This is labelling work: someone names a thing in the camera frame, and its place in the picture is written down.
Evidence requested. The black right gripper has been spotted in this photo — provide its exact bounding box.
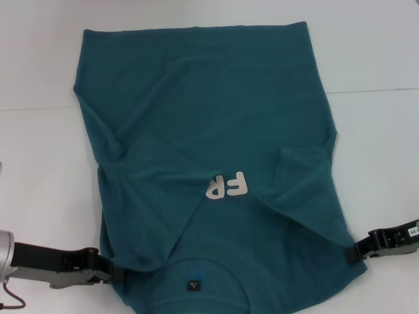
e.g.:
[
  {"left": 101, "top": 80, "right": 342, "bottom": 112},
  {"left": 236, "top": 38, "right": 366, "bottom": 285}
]
[{"left": 347, "top": 220, "right": 419, "bottom": 265}]

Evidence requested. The teal blue printed t-shirt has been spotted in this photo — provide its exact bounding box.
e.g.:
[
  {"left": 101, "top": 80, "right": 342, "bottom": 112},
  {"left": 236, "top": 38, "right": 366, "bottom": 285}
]
[{"left": 73, "top": 21, "right": 369, "bottom": 314}]

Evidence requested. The left arm plug with cable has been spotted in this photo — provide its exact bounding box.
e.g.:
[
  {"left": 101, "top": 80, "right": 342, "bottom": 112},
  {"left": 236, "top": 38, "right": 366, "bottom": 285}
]
[{"left": 0, "top": 280, "right": 27, "bottom": 310}]

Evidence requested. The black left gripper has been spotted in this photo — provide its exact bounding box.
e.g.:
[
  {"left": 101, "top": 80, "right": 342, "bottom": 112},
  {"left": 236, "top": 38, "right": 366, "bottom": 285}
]
[{"left": 11, "top": 241, "right": 127, "bottom": 289}]

